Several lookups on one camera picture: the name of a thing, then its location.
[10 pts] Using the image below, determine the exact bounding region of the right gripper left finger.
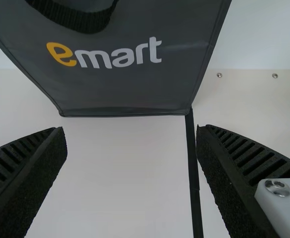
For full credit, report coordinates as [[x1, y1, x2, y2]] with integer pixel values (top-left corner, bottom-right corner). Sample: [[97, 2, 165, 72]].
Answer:
[[0, 126, 69, 238]]

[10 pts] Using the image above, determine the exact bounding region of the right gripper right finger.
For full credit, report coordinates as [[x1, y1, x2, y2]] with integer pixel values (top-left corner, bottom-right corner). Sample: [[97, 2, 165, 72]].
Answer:
[[195, 123, 290, 238]]

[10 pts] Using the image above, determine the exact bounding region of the black strip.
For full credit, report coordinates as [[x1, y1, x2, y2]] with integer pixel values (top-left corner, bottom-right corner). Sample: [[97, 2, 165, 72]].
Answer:
[[184, 105, 204, 238]]

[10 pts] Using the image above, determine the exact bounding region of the dark grey bag with straps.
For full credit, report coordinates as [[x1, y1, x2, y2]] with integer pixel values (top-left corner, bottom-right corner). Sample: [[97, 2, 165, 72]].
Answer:
[[0, 0, 232, 117]]

